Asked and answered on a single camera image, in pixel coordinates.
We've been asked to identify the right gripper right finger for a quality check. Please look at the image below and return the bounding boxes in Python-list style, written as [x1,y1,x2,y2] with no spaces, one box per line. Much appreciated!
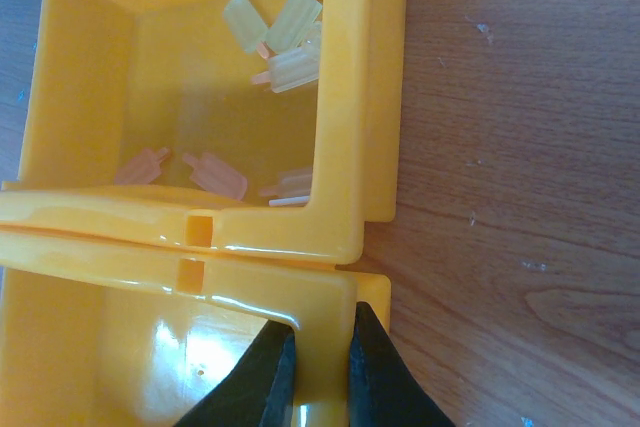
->
[348,302,453,427]

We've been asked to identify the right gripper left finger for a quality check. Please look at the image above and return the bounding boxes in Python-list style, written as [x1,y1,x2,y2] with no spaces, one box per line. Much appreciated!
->
[176,321,296,426]

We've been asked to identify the orange three-compartment bin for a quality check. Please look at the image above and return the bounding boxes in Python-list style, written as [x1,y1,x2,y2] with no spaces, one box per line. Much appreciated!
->
[1,0,406,426]

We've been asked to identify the popsicle candies pile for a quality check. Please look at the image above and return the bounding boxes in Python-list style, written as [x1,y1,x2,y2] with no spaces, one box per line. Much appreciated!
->
[115,0,323,207]

